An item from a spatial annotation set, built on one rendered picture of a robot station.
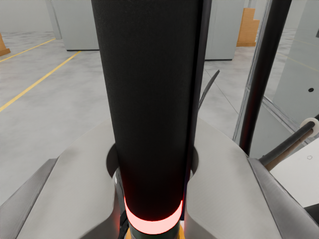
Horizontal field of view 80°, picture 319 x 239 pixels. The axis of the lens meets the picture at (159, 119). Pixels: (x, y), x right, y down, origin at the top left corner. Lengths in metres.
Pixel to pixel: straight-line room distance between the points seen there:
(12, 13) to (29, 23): 0.92
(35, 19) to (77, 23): 6.52
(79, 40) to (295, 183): 7.42
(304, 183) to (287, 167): 0.05
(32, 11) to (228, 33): 10.87
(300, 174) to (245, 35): 7.90
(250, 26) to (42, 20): 10.71
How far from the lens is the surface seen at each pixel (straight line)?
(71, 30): 7.64
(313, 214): 0.31
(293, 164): 0.55
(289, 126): 1.23
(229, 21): 5.91
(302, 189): 0.53
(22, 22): 14.24
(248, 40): 8.43
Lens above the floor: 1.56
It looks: 32 degrees down
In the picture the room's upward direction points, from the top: 1 degrees counter-clockwise
